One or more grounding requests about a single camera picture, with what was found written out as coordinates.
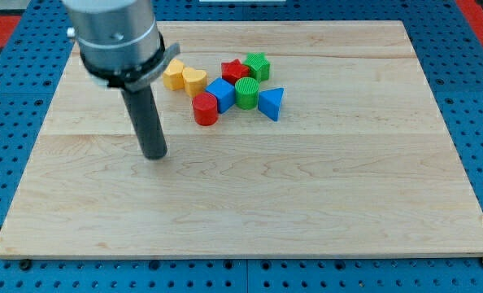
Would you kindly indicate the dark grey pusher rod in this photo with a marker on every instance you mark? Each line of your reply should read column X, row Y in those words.
column 144, row 116

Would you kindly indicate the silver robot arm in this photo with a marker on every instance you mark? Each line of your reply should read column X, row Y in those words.
column 120, row 44

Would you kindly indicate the yellow hexagon block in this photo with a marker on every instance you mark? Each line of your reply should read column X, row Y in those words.
column 172, row 76

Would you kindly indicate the yellow heart block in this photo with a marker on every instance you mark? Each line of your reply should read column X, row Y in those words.
column 195, row 81

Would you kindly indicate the red cylinder block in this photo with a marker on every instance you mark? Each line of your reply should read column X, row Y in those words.
column 205, row 109

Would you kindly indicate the blue cube block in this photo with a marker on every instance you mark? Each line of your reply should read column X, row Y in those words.
column 224, row 93

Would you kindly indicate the red star block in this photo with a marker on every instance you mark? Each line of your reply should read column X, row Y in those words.
column 234, row 70

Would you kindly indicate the green cylinder block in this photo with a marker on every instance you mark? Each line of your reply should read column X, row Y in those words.
column 246, row 93

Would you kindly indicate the green star block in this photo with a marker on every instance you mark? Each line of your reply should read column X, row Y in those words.
column 259, row 66

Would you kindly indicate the blue triangle block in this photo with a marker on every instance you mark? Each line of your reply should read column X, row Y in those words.
column 270, row 102

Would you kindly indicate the light wooden board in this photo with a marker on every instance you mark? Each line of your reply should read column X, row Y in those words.
column 360, row 163

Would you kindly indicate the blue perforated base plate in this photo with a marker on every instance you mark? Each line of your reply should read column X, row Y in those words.
column 450, row 53

